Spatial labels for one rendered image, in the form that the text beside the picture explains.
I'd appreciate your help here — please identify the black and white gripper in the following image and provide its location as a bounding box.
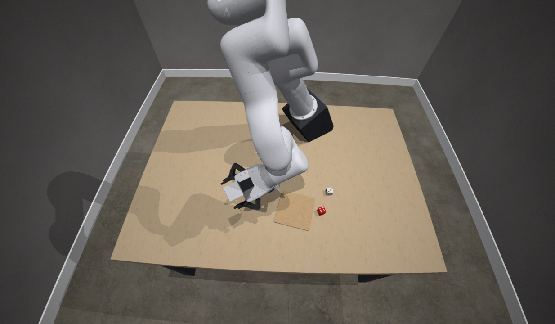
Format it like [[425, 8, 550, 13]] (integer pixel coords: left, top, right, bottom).
[[221, 163, 274, 210]]

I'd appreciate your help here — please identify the tan mat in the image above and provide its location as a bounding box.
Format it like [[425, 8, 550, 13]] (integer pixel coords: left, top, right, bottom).
[[274, 191, 315, 231]]

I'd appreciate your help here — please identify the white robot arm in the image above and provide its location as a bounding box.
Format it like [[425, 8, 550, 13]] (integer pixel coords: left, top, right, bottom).
[[207, 0, 318, 190]]

